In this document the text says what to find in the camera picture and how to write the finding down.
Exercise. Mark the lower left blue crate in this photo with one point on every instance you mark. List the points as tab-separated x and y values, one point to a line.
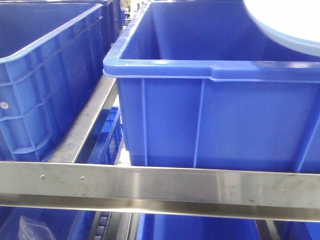
17	223

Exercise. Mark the lower centre blue crate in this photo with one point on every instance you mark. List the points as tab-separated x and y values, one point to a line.
183	227

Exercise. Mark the stainless steel shelf rail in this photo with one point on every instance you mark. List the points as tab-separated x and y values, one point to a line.
161	190

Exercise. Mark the left blue plastic crate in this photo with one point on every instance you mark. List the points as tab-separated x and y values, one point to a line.
51	59

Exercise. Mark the blue plastic crate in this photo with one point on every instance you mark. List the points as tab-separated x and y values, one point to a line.
200	86
51	59

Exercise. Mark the light blue plate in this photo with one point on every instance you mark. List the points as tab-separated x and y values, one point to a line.
294	24

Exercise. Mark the centre blue plastic crate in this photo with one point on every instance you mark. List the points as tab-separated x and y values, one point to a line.
200	86

